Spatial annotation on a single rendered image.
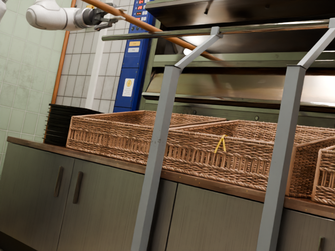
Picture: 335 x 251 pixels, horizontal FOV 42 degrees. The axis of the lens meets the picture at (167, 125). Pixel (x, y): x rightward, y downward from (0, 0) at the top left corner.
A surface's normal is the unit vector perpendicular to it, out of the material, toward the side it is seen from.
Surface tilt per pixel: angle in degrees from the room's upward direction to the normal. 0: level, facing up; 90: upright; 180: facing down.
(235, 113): 90
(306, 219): 90
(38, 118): 90
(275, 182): 90
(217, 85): 70
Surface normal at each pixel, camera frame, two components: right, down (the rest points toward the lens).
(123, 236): -0.66, -0.17
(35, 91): 0.73, 0.09
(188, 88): -0.55, -0.50
